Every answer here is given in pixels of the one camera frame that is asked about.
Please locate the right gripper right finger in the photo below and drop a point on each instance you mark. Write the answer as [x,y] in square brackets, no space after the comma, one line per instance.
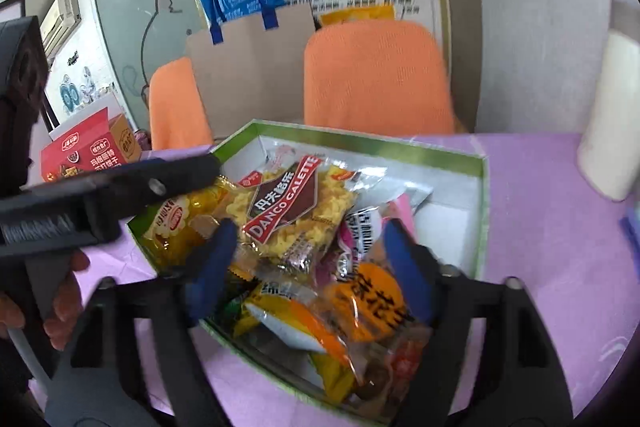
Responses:
[520,380]

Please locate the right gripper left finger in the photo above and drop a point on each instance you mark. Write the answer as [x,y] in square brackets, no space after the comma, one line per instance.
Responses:
[99,379]

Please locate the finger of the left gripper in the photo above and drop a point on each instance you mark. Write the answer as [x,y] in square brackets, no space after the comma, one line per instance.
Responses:
[142,177]
[104,197]

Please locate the yellow soft bread packet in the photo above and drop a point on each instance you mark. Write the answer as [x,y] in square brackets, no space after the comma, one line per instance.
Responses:
[183,223]

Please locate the Danco galette cookie packet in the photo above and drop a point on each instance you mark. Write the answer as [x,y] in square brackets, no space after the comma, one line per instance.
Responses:
[291,217]

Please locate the white snack packet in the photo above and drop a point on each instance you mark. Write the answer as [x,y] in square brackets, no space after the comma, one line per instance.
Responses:
[374,186]

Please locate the pink clear nut packet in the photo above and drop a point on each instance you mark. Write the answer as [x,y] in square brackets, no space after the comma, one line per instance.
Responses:
[361,229]

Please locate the left hand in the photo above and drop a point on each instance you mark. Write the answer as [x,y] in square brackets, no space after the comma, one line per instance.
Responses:
[66,307]

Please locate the orange chair left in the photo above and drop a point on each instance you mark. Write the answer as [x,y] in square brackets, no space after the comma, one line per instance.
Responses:
[177,116]

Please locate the orange chair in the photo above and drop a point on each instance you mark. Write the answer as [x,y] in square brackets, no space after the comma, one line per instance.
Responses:
[385,77]
[177,116]

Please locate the red cracker box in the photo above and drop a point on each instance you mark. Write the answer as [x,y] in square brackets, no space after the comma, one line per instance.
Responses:
[98,137]

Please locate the brown cardboard sheet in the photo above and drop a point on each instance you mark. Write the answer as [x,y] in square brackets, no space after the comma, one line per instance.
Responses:
[254,72]

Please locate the purple tablecloth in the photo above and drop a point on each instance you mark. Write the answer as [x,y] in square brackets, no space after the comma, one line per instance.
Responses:
[546,226]

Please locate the air conditioner unit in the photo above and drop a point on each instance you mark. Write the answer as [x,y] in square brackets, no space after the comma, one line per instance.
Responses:
[59,23]

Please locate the green snack box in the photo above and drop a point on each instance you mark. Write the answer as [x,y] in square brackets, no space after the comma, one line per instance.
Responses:
[350,347]

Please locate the orange chair right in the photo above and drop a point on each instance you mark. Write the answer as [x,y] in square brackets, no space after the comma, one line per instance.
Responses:
[385,77]

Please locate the white thermos jug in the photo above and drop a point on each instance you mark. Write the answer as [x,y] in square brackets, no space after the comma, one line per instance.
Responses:
[608,153]

